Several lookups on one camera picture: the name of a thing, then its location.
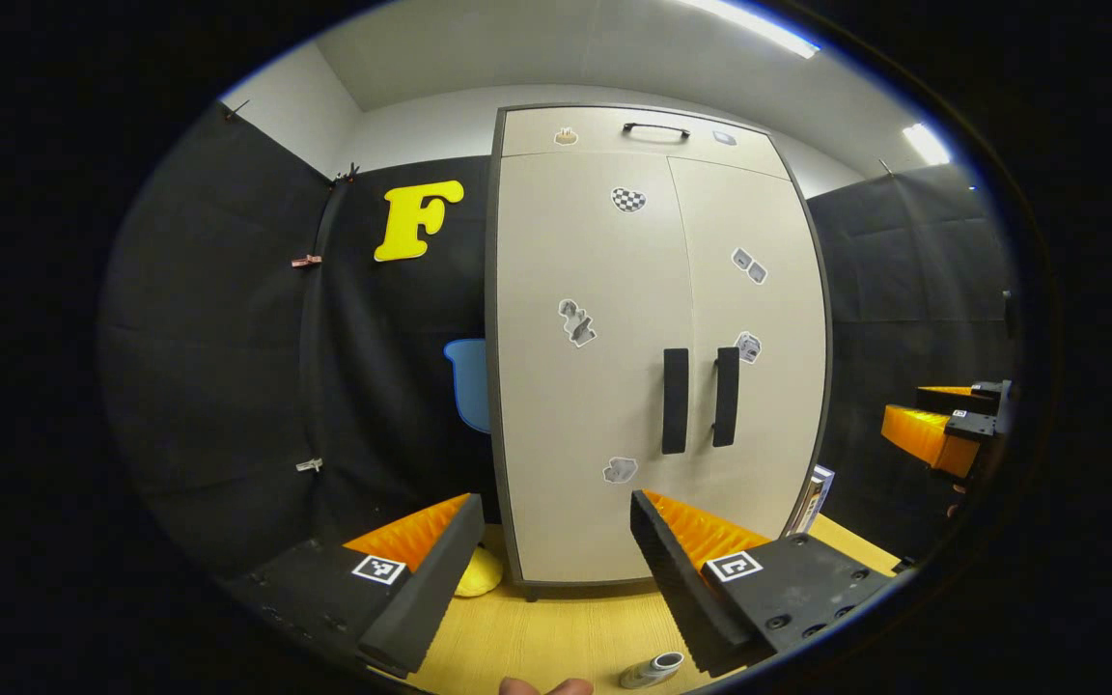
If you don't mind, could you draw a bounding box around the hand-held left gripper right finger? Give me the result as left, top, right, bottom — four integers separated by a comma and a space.
629, 488, 900, 677

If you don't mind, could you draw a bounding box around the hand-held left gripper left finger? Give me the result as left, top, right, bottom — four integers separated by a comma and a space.
228, 492, 487, 679

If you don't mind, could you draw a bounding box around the white bottle green label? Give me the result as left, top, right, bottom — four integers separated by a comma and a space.
619, 652, 685, 690

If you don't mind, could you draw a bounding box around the white cabinet door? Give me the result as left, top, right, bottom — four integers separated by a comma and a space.
667, 156, 829, 542
496, 151, 695, 585

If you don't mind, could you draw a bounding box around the white cabinet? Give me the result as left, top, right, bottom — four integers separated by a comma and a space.
485, 102, 834, 601

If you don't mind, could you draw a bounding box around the yellow round object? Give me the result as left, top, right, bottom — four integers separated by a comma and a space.
455, 545, 506, 598

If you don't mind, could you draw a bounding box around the small printed box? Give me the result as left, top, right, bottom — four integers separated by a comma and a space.
786, 464, 836, 537

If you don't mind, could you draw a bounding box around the small ceiling light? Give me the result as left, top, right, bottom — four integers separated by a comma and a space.
901, 122, 953, 167

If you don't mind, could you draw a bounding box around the black backdrop cloth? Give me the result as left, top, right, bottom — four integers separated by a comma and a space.
102, 97, 1020, 580

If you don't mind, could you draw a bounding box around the black door handle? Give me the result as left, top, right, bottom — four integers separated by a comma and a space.
662, 347, 690, 456
712, 347, 741, 449

